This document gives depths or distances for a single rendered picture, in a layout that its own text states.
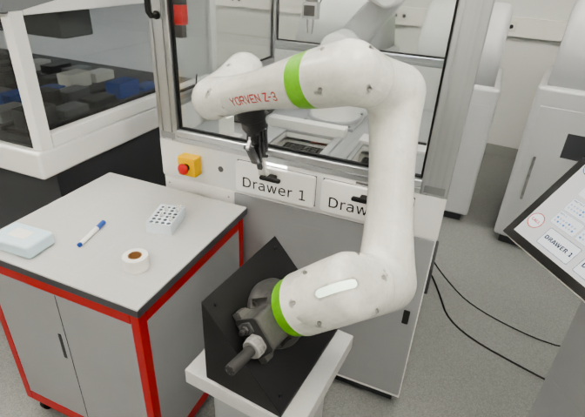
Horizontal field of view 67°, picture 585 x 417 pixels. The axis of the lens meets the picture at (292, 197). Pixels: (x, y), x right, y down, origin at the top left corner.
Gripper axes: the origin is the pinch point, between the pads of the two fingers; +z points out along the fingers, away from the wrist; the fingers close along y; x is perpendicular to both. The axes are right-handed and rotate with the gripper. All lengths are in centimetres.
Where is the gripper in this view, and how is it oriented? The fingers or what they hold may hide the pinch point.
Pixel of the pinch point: (261, 166)
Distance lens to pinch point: 145.6
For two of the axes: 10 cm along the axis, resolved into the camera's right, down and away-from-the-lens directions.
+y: -3.8, 7.0, -6.0
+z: 0.9, 6.8, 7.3
